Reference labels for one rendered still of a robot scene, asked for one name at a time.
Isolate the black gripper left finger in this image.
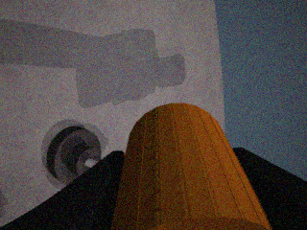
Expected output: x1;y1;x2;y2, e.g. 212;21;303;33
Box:
0;150;124;230

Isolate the orange knob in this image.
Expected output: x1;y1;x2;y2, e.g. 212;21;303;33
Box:
110;103;272;230

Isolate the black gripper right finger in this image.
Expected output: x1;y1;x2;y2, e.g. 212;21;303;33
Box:
233;149;307;230

